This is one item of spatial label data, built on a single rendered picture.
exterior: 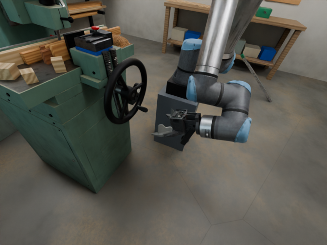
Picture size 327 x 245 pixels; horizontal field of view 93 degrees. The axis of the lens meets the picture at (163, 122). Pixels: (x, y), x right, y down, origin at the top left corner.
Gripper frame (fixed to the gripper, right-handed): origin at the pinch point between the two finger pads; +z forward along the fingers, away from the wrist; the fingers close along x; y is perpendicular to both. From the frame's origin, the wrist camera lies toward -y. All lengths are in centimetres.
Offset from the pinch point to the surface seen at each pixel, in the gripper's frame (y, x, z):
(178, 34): 2, -276, 99
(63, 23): 46, 1, 30
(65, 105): 20.4, 18.7, 27.7
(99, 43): 37.6, 3.7, 12.6
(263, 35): -32, -333, -46
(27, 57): 39, 16, 37
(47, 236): -51, 55, 62
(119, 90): 18.9, 2.5, 13.4
